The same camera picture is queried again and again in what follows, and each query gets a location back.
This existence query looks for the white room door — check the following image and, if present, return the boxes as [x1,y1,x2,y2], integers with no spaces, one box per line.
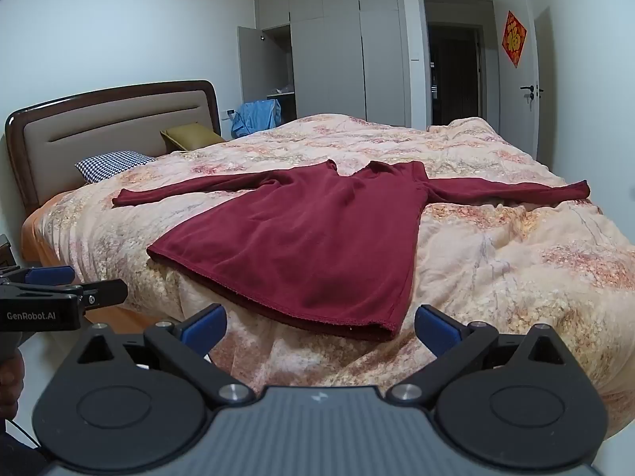
[519,6,552,167]

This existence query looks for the open wardrobe door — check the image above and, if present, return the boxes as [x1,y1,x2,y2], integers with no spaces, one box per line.
[237,26,265,106]

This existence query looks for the dark red sweater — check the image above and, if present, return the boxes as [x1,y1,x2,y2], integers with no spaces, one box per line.
[112,159,591,343]

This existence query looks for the olive green pillow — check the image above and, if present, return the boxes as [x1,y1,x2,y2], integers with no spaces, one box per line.
[160,124,225,152]

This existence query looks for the grey built-in wardrobe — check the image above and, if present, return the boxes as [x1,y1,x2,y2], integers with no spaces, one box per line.
[254,0,412,128]

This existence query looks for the brown padded bed headboard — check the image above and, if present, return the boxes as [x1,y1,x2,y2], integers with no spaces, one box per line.
[5,80,223,216]

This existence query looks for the floral peach duvet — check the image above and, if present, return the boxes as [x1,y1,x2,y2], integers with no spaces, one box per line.
[47,114,635,449]

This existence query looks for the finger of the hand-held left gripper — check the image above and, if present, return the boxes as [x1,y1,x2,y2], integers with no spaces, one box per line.
[20,266,76,286]
[74,278,129,312]

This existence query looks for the person's left hand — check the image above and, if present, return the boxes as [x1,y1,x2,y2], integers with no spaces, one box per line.
[0,348,25,423]

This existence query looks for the black cable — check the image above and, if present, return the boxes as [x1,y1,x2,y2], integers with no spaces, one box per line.
[4,419,43,449]

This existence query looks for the blue garment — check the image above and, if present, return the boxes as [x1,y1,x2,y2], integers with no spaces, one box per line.
[231,98,283,138]

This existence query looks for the red diamond wall decoration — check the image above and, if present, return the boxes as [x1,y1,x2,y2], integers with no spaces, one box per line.
[501,10,527,69]

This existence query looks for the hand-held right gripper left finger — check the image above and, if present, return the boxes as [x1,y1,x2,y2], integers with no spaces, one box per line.
[65,303,257,405]

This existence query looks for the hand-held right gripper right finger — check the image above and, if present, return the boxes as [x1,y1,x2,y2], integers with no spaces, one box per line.
[389,304,579,404]

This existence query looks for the houndstooth pillow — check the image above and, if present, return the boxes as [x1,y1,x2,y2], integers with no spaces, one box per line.
[75,151,158,184]

